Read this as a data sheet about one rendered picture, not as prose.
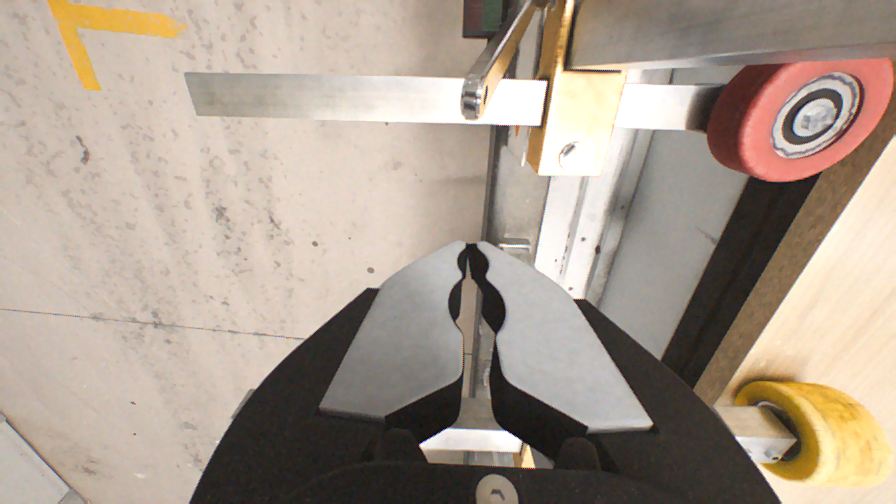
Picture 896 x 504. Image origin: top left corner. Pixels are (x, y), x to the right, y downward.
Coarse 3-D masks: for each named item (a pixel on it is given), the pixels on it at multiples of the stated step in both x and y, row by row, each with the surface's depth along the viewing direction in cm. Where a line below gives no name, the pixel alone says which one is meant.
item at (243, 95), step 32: (192, 96) 23; (224, 96) 23; (256, 96) 23; (288, 96) 23; (320, 96) 23; (352, 96) 23; (384, 96) 23; (416, 96) 23; (448, 96) 23; (512, 96) 23; (544, 96) 23; (640, 96) 23; (672, 96) 23; (704, 96) 22; (640, 128) 24; (672, 128) 24; (704, 128) 23
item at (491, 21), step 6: (486, 0) 33; (492, 0) 33; (498, 0) 33; (486, 6) 33; (492, 6) 33; (498, 6) 33; (486, 12) 33; (492, 12) 33; (498, 12) 33; (486, 18) 34; (492, 18) 34; (498, 18) 33; (486, 24) 34; (492, 24) 34; (498, 24) 34; (486, 30) 34; (492, 30) 34
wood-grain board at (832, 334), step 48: (864, 144) 21; (816, 192) 24; (864, 192) 21; (816, 240) 24; (864, 240) 23; (768, 288) 27; (816, 288) 25; (864, 288) 25; (768, 336) 28; (816, 336) 28; (864, 336) 28; (720, 384) 32; (864, 384) 30; (768, 480) 39
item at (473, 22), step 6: (468, 0) 33; (474, 0) 33; (480, 0) 33; (468, 6) 33; (474, 6) 33; (480, 6) 33; (468, 12) 33; (474, 12) 33; (480, 12) 33; (468, 18) 34; (474, 18) 34; (480, 18) 34; (468, 24) 34; (474, 24) 34; (480, 24) 34; (468, 30) 34; (474, 30) 34; (480, 30) 34
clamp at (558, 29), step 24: (576, 0) 19; (552, 24) 22; (552, 48) 22; (552, 72) 22; (576, 72) 21; (600, 72) 21; (624, 72) 21; (552, 96) 22; (576, 96) 22; (600, 96) 22; (552, 120) 23; (576, 120) 23; (600, 120) 23; (528, 144) 28; (552, 144) 23; (600, 144) 23; (552, 168) 24; (600, 168) 24
